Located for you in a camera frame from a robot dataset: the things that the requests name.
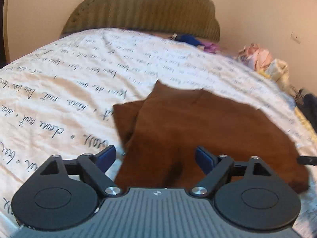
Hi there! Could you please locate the cream yellow clothes pile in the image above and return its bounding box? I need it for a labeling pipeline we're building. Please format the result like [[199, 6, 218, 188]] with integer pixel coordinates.
[[258, 59, 297, 97]]

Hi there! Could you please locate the blue cloth item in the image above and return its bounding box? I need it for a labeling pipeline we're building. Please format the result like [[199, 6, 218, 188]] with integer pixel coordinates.
[[171, 33, 202, 47]]

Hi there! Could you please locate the white wall switch plate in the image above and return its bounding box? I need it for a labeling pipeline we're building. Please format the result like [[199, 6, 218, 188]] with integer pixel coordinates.
[[291, 32, 301, 44]]

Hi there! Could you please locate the brown garment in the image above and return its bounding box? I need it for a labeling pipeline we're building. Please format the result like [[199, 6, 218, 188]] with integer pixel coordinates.
[[113, 82, 309, 193]]

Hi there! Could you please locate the pink clothes pile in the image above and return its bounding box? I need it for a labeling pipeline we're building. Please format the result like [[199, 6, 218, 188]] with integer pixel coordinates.
[[236, 43, 273, 71]]

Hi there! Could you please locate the dark patterned garment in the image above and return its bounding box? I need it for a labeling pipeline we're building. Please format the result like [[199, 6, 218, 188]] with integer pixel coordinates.
[[295, 88, 317, 131]]

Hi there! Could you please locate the olive padded headboard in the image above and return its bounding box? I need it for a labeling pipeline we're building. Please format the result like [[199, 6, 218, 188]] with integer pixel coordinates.
[[61, 0, 220, 42]]

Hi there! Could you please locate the white script-print bedsheet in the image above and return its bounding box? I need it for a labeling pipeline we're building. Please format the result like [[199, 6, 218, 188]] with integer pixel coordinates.
[[1, 29, 316, 237]]

